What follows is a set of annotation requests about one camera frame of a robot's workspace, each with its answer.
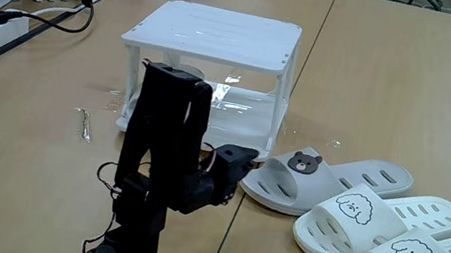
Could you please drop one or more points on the grey slipper with bear badge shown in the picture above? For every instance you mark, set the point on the grey slipper with bear badge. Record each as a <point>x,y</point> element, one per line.
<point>186,70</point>
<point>302,188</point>

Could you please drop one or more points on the white two-shelf shoe rack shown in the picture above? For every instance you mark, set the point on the white two-shelf shoe rack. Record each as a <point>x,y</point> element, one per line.
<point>217,34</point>

